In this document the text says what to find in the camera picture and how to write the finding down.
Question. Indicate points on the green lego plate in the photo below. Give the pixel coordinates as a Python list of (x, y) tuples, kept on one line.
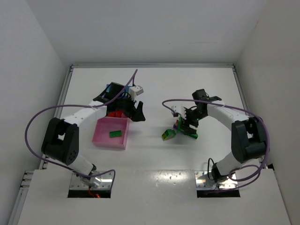
[(114, 134)]

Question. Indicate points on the green lego brick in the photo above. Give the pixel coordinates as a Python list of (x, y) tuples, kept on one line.
[(180, 127)]

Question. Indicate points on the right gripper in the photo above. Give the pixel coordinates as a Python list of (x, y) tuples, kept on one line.
[(186, 123)]

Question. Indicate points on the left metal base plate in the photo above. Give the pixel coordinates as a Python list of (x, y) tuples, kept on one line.
[(102, 182)]

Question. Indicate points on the large pink bin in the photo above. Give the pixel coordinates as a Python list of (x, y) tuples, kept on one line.
[(107, 124)]

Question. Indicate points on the yellow-green small lego brick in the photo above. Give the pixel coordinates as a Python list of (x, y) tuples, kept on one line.
[(167, 134)]

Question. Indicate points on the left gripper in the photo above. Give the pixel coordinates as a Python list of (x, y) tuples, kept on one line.
[(132, 111)]

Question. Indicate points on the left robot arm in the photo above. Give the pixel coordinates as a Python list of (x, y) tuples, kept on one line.
[(61, 141)]

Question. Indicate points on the light blue bin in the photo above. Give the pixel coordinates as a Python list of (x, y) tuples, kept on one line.
[(107, 89)]

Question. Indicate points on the lime green long lego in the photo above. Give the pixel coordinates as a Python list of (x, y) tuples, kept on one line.
[(192, 135)]

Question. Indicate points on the metal base plate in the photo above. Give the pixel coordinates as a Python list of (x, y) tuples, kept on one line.
[(102, 182), (203, 182)]

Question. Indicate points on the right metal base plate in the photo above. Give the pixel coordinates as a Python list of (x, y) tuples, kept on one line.
[(203, 182)]

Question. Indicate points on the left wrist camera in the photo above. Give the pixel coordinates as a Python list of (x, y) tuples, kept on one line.
[(135, 91)]

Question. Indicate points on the red lego brick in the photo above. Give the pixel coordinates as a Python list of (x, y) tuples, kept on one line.
[(117, 114)]

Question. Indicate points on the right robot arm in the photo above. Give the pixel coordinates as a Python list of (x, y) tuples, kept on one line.
[(248, 134)]

